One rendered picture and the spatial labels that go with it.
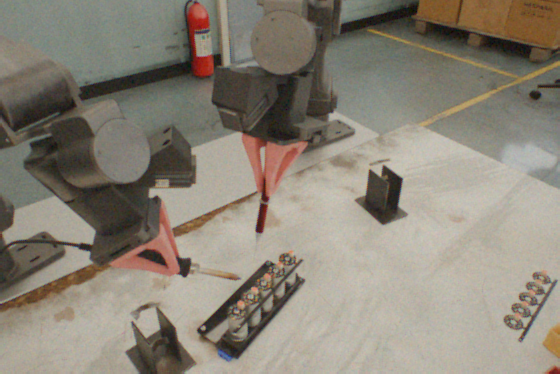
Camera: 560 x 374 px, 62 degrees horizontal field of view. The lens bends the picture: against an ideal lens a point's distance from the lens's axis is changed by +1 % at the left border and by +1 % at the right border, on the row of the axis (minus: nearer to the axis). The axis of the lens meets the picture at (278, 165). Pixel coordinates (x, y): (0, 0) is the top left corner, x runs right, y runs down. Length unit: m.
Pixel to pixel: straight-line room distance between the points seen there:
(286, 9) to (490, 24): 3.81
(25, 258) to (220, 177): 0.37
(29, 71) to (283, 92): 0.24
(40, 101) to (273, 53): 0.22
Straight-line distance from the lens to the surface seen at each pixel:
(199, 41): 3.29
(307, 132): 0.50
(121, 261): 0.54
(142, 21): 3.28
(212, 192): 0.91
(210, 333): 0.66
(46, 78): 0.48
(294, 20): 0.44
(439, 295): 0.75
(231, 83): 0.45
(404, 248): 0.81
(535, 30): 4.09
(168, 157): 0.47
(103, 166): 0.41
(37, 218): 0.94
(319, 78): 0.89
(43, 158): 0.48
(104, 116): 0.42
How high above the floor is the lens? 1.28
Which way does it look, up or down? 33 degrees down
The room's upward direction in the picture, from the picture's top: straight up
